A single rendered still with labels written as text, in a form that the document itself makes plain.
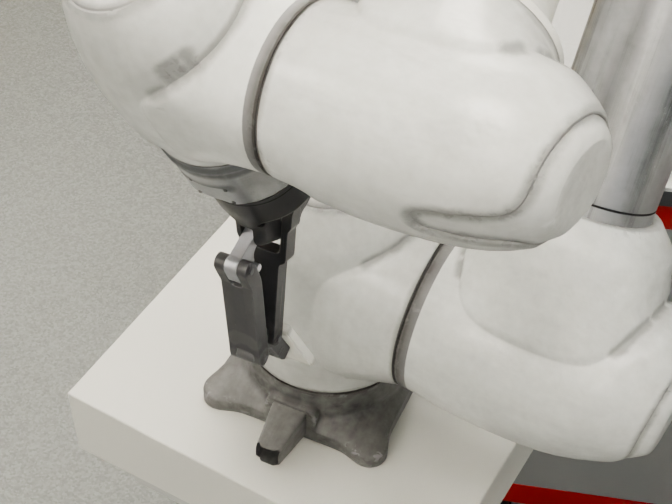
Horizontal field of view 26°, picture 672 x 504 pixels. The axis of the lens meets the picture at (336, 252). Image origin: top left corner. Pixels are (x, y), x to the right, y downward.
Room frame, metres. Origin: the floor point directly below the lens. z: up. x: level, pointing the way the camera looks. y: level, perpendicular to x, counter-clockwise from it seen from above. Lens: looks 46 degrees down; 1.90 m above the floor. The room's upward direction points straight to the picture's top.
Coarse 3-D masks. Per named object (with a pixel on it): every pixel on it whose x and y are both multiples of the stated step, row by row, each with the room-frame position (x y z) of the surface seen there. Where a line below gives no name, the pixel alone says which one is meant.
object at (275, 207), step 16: (288, 192) 0.66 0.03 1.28; (224, 208) 0.67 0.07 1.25; (240, 208) 0.66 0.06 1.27; (256, 208) 0.65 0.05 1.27; (272, 208) 0.66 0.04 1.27; (288, 208) 0.66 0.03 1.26; (240, 224) 0.67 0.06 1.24; (256, 224) 0.66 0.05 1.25; (272, 224) 0.68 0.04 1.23; (256, 240) 0.67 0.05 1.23; (272, 240) 0.68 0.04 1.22
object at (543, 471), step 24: (576, 0) 1.57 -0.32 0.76; (552, 24) 1.52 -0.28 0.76; (576, 24) 1.52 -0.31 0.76; (576, 48) 1.47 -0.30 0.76; (552, 456) 1.24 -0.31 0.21; (648, 456) 1.21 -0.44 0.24; (528, 480) 1.24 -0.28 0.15; (552, 480) 1.24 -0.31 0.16; (576, 480) 1.23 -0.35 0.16; (600, 480) 1.22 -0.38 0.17; (624, 480) 1.22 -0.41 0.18; (648, 480) 1.21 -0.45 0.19
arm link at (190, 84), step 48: (96, 0) 0.59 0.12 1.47; (144, 0) 0.59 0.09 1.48; (192, 0) 0.59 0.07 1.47; (240, 0) 0.61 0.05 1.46; (288, 0) 0.62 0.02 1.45; (96, 48) 0.59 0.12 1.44; (144, 48) 0.58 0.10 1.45; (192, 48) 0.58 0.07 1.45; (240, 48) 0.59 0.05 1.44; (144, 96) 0.59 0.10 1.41; (192, 96) 0.58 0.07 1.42; (240, 96) 0.57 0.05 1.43; (192, 144) 0.59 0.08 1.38; (240, 144) 0.57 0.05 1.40
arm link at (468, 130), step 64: (320, 0) 0.62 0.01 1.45; (384, 0) 0.60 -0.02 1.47; (448, 0) 0.59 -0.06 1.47; (512, 0) 0.60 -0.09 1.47; (320, 64) 0.57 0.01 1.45; (384, 64) 0.56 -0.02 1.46; (448, 64) 0.55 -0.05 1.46; (512, 64) 0.55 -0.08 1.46; (256, 128) 0.56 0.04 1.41; (320, 128) 0.54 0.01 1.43; (384, 128) 0.53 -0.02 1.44; (448, 128) 0.52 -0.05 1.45; (512, 128) 0.52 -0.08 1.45; (576, 128) 0.53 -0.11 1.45; (320, 192) 0.54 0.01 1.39; (384, 192) 0.52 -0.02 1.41; (448, 192) 0.51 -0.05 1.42; (512, 192) 0.50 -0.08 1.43; (576, 192) 0.52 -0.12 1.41
